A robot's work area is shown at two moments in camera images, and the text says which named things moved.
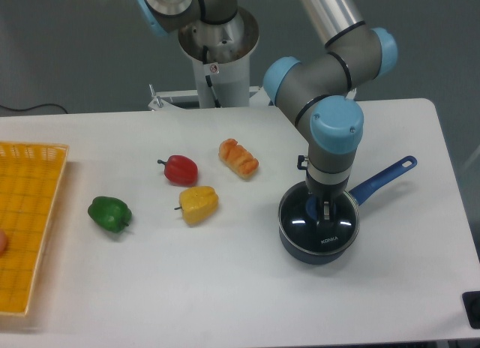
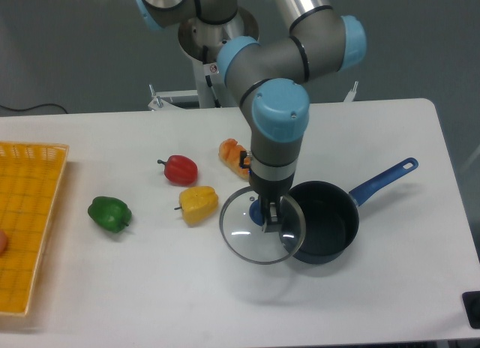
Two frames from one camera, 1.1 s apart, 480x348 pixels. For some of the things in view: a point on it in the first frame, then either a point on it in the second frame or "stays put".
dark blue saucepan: (308, 239) stays put
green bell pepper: (109, 213) stays put
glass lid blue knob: (300, 229) to (241, 227)
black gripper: (324, 192) to (270, 179)
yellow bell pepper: (197, 203) stays put
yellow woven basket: (30, 175) stays put
